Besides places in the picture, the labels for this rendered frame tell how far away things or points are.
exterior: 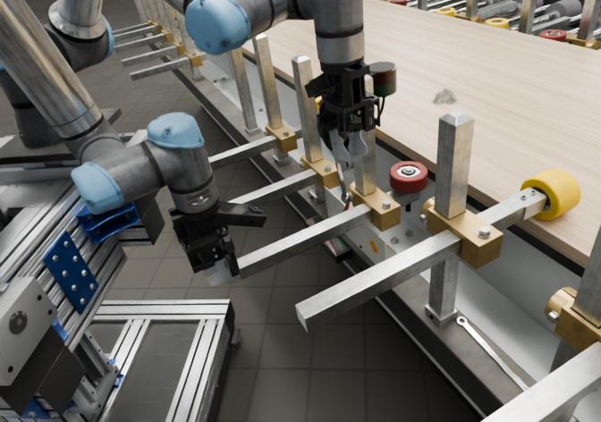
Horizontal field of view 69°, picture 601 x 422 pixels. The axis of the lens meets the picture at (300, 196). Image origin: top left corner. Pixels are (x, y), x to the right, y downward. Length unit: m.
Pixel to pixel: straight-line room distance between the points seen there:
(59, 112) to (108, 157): 0.11
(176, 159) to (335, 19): 0.31
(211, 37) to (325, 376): 1.33
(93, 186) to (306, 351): 1.26
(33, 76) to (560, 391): 0.77
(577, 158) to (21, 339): 1.07
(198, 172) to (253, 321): 1.27
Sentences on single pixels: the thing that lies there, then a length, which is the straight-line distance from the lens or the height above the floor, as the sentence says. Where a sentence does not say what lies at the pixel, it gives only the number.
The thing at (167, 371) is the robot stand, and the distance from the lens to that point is 1.60.
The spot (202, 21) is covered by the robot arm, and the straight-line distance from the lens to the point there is 0.62.
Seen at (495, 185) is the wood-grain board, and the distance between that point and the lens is 0.96.
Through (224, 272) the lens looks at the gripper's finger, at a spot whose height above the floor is 0.87.
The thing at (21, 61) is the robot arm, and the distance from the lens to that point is 0.73.
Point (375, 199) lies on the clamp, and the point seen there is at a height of 0.87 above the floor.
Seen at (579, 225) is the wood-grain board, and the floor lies 0.90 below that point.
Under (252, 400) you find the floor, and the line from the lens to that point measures 1.70.
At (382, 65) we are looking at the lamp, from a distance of 0.89.
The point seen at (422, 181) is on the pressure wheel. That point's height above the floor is 0.90.
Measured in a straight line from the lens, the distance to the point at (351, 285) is 0.66.
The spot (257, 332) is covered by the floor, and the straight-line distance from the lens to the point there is 1.86.
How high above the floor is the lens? 1.45
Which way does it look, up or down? 36 degrees down
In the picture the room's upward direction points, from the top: 10 degrees counter-clockwise
